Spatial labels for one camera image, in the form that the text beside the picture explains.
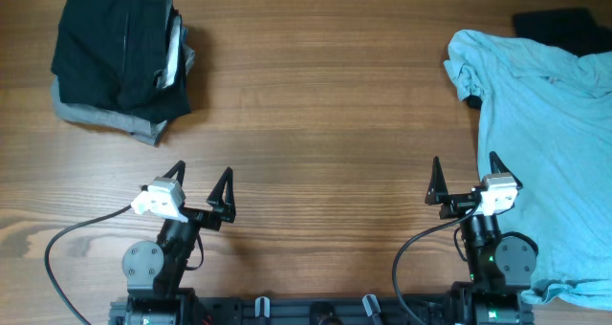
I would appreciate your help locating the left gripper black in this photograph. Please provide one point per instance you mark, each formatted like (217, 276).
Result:
(223, 211)

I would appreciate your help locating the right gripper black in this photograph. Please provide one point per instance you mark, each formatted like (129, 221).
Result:
(437, 193)

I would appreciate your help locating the light blue t-shirt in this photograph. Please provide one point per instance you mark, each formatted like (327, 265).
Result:
(546, 114)

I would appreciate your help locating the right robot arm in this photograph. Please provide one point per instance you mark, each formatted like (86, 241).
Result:
(500, 264)

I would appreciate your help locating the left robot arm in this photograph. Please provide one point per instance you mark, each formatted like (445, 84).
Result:
(154, 269)

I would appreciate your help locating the folded grey garment under stack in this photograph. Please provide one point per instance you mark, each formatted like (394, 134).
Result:
(139, 129)

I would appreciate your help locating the folded white patterned garment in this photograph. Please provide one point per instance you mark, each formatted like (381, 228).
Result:
(168, 75)

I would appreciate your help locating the black garment on right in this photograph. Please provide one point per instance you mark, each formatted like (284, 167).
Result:
(559, 28)

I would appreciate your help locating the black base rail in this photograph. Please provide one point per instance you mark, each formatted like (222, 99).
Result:
(368, 309)

